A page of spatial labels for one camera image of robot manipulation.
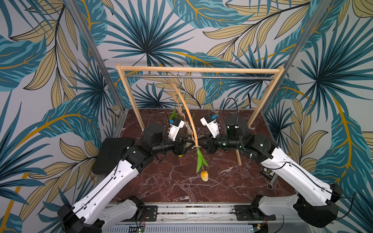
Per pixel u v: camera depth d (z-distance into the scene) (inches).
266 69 20.5
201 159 24.7
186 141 23.9
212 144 20.6
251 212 26.0
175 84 41.1
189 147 24.3
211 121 21.0
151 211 28.9
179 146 22.1
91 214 14.8
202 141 22.6
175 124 22.5
